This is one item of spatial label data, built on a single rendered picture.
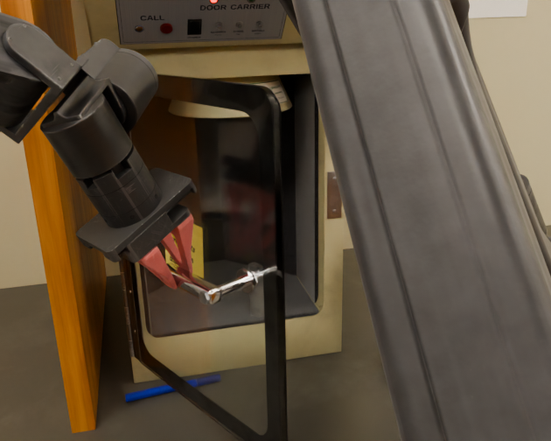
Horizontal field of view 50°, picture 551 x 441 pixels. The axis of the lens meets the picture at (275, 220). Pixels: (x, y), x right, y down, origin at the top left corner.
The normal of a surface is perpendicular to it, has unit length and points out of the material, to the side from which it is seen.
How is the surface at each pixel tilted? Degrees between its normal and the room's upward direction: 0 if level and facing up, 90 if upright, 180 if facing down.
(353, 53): 59
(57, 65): 53
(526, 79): 90
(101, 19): 135
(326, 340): 90
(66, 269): 90
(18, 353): 0
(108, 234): 27
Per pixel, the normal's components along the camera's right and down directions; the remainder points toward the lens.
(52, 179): 0.23, 0.33
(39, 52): 0.67, -0.44
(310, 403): -0.02, -0.94
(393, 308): -0.47, -0.23
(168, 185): -0.33, -0.73
